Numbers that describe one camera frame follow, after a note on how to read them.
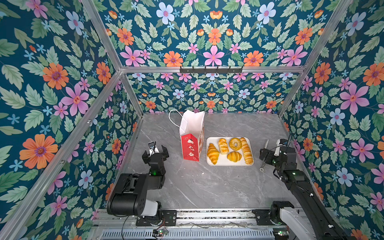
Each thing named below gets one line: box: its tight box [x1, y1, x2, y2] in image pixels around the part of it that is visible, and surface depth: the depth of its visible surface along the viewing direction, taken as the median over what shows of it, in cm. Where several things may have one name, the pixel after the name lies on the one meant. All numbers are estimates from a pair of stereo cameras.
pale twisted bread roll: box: [218, 138, 230, 155], surface depth 98 cm
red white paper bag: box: [168, 109, 205, 162], surface depth 86 cm
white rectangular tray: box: [206, 136, 254, 167], surface depth 97 cm
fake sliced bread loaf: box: [239, 137, 254, 165], surface depth 98 cm
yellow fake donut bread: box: [229, 137, 242, 151], surface depth 100 cm
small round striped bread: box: [227, 151, 242, 163], surface depth 94 cm
